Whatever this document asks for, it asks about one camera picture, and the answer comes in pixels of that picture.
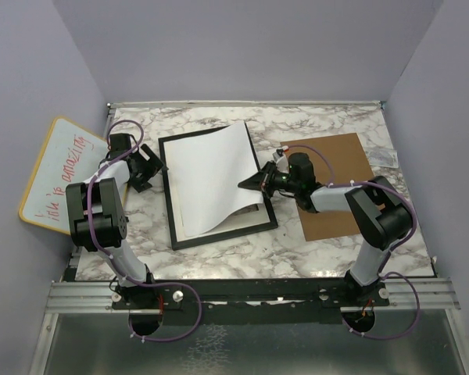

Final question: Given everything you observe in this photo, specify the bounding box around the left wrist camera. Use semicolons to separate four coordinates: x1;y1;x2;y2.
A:
106;133;137;160

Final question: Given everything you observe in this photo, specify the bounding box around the sunflower photo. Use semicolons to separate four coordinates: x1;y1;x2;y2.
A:
163;121;263;241

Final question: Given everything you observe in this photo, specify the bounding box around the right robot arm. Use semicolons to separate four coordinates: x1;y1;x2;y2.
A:
238;152;417;305

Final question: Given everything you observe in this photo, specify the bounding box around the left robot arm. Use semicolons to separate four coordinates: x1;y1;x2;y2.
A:
66;133;165;309

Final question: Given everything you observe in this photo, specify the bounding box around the white mat board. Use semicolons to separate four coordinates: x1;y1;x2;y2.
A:
163;173;278;250

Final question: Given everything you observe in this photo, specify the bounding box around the yellow rimmed whiteboard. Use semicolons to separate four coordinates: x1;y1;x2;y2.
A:
19;116;108;234

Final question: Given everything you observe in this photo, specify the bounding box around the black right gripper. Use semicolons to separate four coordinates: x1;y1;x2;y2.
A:
238;161;299;199

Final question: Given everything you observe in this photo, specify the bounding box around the brown backing board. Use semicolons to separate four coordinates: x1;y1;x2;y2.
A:
281;133;380;241

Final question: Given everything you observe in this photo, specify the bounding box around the aluminium rail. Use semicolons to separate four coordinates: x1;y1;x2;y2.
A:
45;278;460;314

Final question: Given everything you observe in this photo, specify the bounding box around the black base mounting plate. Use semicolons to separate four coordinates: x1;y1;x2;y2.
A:
112;277;389;327

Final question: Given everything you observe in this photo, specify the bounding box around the black picture frame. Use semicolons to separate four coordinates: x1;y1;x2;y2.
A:
158;121;278;250

